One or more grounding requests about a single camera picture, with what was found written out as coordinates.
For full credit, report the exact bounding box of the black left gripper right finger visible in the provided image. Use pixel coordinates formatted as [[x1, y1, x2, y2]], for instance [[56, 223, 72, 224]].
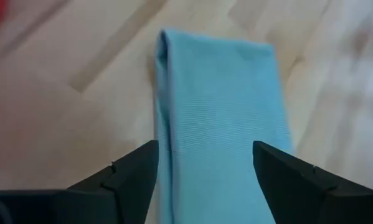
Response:
[[252, 140, 373, 224]]

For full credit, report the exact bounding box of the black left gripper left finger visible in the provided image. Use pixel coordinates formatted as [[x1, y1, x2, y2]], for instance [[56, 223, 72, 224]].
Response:
[[0, 139, 159, 224]]

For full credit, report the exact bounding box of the light blue teal-edged towel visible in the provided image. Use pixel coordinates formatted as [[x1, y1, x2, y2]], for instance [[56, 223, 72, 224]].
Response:
[[153, 28, 295, 224]]

